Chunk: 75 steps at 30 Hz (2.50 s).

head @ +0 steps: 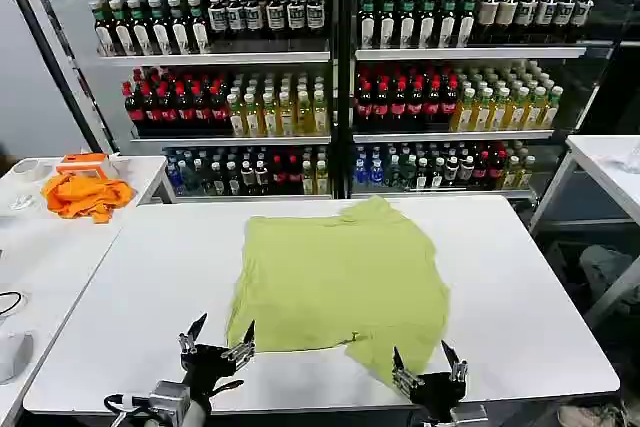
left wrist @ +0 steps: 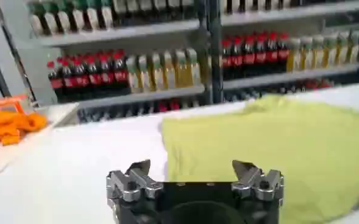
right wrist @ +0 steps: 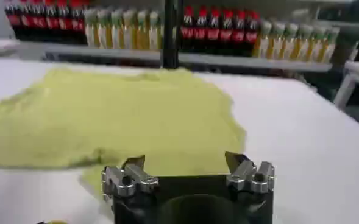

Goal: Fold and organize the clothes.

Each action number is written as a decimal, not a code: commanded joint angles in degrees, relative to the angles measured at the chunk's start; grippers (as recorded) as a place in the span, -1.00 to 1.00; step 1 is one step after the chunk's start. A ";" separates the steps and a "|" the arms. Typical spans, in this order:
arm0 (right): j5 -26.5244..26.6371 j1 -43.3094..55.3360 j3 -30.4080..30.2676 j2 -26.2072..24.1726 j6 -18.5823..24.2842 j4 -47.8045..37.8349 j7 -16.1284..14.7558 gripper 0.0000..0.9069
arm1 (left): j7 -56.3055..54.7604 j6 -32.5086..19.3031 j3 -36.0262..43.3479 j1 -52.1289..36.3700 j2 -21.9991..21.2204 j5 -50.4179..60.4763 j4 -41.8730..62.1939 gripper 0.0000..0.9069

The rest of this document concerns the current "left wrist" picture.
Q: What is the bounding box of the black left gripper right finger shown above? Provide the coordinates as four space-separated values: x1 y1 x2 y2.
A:
231 159 285 202

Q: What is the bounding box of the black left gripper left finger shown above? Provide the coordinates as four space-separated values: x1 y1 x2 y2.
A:
106 159 164 203

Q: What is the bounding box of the yellow-green shirt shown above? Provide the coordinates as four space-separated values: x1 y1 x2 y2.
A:
162 94 359 224

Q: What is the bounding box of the orange cloth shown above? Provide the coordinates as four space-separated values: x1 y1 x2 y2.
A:
0 110 48 146

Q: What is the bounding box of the grey shelf rack with bottles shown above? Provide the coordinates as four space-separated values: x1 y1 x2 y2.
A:
26 0 359 123

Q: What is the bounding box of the orange plastic basket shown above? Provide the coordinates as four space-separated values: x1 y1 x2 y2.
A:
0 94 29 114

